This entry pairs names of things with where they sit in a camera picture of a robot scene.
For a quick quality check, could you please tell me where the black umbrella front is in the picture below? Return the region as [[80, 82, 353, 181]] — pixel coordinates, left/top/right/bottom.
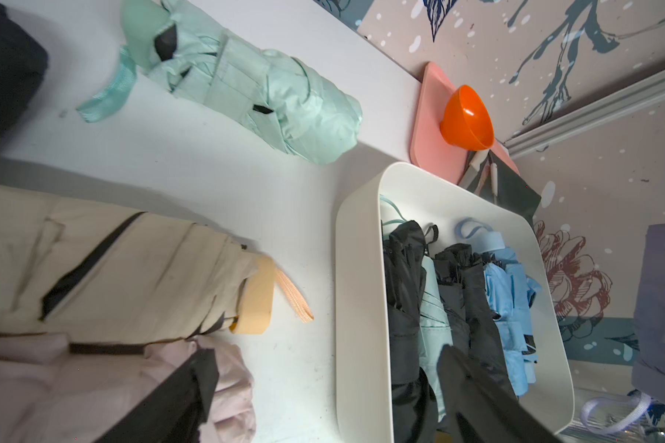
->
[[449, 244, 516, 398]]

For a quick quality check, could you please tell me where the white plastic storage box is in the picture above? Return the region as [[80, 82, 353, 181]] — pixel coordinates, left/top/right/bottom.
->
[[335, 162, 574, 442]]

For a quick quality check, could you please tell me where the pale teal umbrella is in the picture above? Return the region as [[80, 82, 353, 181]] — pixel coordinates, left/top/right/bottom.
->
[[379, 193, 456, 425]]

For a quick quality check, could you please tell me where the black umbrella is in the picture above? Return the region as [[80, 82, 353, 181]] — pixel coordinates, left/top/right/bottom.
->
[[433, 245, 470, 356], [382, 221, 438, 442], [0, 3, 49, 140], [449, 244, 516, 398]]

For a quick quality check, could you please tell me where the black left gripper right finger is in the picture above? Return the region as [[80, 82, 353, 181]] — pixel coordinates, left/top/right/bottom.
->
[[437, 345, 558, 443]]

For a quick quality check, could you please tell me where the purple umbrella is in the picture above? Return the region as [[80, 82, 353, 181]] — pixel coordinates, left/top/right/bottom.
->
[[578, 220, 665, 436]]

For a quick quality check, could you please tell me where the small white handled utensil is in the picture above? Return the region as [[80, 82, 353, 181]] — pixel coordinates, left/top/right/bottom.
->
[[490, 162, 499, 205]]

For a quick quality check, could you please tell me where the pink umbrella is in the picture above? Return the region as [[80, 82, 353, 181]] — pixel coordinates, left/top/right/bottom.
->
[[0, 333, 256, 442]]

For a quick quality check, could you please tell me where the white handled kitchen knife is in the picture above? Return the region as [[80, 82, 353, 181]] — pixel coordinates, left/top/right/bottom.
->
[[458, 150, 490, 189]]

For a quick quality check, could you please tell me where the pink plastic tray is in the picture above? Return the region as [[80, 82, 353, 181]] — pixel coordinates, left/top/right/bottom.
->
[[409, 62, 519, 184]]

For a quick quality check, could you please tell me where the dark green cloth napkin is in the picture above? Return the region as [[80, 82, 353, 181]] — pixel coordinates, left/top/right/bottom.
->
[[462, 150, 540, 226]]

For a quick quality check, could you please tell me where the beige umbrella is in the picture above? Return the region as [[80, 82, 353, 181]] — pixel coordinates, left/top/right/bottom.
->
[[0, 186, 313, 344]]

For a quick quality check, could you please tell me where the light blue umbrella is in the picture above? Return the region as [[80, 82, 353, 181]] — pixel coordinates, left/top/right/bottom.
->
[[456, 218, 541, 397]]

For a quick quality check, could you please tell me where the orange plastic bowl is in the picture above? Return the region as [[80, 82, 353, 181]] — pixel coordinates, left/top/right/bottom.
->
[[440, 85, 495, 151]]

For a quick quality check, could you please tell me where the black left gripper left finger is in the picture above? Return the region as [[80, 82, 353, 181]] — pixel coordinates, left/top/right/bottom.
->
[[98, 349, 219, 442]]

